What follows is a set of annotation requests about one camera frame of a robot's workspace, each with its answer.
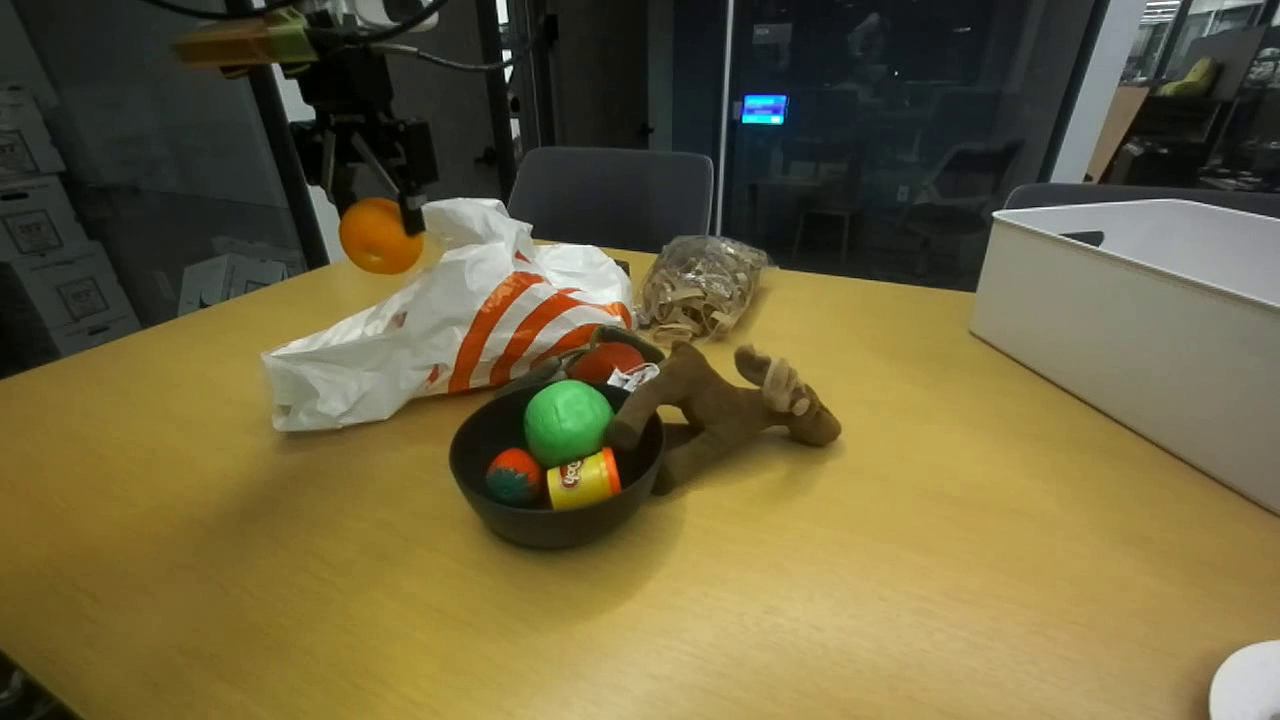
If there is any white orange striped cloth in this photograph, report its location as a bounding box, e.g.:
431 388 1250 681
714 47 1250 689
261 194 640 442

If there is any grey chair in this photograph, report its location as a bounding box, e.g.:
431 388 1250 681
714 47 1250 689
504 145 722 258

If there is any green toy apple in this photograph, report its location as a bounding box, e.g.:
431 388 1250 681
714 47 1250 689
522 378 621 471

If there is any black bowl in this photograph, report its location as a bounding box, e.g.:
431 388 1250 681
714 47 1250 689
443 378 670 558

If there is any brown plush toy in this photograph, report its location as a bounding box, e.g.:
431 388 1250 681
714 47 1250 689
603 339 847 495

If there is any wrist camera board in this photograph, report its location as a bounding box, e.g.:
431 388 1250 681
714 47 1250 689
168 8 326 80

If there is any white storage box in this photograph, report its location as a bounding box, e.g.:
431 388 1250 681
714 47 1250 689
965 194 1280 522

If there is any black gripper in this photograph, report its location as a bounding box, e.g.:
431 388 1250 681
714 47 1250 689
292 43 442 246

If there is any yellow toy container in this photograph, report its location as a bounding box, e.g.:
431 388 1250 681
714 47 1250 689
541 443 630 516

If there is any white stacked storage crate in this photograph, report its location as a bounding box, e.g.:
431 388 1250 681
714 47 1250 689
0 246 145 359
0 178 97 274

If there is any white plate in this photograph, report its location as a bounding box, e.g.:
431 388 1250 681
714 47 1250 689
1206 637 1280 720

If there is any blue lit monitor screen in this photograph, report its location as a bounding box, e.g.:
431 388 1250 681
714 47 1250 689
735 88 791 133

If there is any toy orange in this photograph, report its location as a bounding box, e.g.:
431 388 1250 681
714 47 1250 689
335 194 429 282

